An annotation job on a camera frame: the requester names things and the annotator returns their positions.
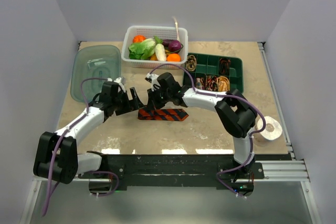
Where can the green compartment tray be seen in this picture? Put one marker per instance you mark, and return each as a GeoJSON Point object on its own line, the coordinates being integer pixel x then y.
{"type": "Point", "coordinates": [207, 65]}

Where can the white radish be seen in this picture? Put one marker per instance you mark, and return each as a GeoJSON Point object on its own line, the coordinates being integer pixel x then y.
{"type": "Point", "coordinates": [160, 52]}

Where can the brown patterned rolled tie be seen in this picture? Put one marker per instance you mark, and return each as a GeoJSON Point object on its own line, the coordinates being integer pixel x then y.
{"type": "Point", "coordinates": [191, 63]}

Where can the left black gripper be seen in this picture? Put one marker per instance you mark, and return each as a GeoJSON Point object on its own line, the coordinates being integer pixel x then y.
{"type": "Point", "coordinates": [130, 105]}

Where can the garlic stalk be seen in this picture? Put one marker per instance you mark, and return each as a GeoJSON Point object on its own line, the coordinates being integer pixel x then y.
{"type": "Point", "coordinates": [176, 27]}

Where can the purple onion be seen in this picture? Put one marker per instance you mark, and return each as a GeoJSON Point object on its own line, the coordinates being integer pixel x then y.
{"type": "Point", "coordinates": [174, 46]}

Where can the colourful rolled tie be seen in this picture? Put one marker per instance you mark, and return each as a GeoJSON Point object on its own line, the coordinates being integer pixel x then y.
{"type": "Point", "coordinates": [199, 83]}

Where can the orange pepper back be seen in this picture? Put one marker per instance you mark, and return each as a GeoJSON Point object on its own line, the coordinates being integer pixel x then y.
{"type": "Point", "coordinates": [138, 38]}

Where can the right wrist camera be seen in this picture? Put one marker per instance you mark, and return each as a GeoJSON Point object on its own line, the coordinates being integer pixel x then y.
{"type": "Point", "coordinates": [152, 79]}

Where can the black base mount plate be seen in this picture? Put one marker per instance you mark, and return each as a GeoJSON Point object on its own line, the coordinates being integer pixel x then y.
{"type": "Point", "coordinates": [202, 170]}

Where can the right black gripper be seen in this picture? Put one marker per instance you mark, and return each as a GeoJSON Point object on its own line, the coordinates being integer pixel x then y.
{"type": "Point", "coordinates": [153, 104]}

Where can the red patterned rolled tie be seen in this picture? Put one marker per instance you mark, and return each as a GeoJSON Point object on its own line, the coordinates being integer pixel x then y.
{"type": "Point", "coordinates": [211, 83]}

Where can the orange fruit front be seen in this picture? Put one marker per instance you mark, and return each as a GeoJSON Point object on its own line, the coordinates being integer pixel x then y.
{"type": "Point", "coordinates": [173, 58]}

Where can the white perforated basket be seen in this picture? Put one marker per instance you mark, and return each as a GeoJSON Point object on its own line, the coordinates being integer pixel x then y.
{"type": "Point", "coordinates": [158, 33]}

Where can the orange navy striped tie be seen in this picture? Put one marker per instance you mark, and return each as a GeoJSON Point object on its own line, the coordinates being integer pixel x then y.
{"type": "Point", "coordinates": [162, 115]}

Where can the green lettuce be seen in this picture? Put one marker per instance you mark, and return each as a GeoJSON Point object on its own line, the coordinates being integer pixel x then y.
{"type": "Point", "coordinates": [142, 50]}

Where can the black orange rolled tie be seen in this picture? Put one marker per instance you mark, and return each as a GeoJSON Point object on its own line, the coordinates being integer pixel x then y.
{"type": "Point", "coordinates": [224, 66]}

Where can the gold rolled tie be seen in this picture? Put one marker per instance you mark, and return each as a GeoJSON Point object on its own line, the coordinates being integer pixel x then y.
{"type": "Point", "coordinates": [223, 84]}

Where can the paper tape roll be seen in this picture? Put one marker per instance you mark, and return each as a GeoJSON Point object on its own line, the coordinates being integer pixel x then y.
{"type": "Point", "coordinates": [272, 132]}

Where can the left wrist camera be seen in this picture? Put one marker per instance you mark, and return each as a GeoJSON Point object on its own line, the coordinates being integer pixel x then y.
{"type": "Point", "coordinates": [120, 81]}

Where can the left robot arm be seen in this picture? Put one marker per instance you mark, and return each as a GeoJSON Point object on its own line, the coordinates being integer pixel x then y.
{"type": "Point", "coordinates": [57, 157]}

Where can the clear teal plastic container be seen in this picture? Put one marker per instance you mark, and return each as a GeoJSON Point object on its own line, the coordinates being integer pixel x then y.
{"type": "Point", "coordinates": [93, 64]}

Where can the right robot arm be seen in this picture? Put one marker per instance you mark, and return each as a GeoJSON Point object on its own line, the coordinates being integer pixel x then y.
{"type": "Point", "coordinates": [235, 112]}

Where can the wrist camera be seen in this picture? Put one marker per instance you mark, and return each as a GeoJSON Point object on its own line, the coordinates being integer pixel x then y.
{"type": "Point", "coordinates": [152, 79]}
{"type": "Point", "coordinates": [120, 81]}

